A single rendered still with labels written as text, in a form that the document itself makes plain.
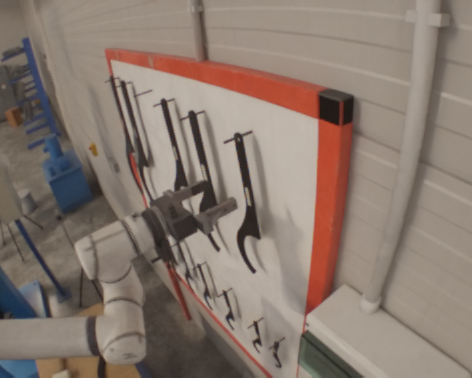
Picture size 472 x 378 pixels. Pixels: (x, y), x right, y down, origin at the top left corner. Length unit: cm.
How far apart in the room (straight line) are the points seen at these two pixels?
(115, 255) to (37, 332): 24
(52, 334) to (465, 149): 79
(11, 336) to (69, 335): 13
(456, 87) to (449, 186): 16
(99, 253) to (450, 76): 68
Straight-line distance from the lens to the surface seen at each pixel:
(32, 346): 72
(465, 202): 55
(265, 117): 73
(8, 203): 304
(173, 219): 67
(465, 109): 50
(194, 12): 89
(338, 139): 58
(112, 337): 65
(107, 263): 67
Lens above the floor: 258
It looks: 34 degrees down
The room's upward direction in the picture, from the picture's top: 7 degrees counter-clockwise
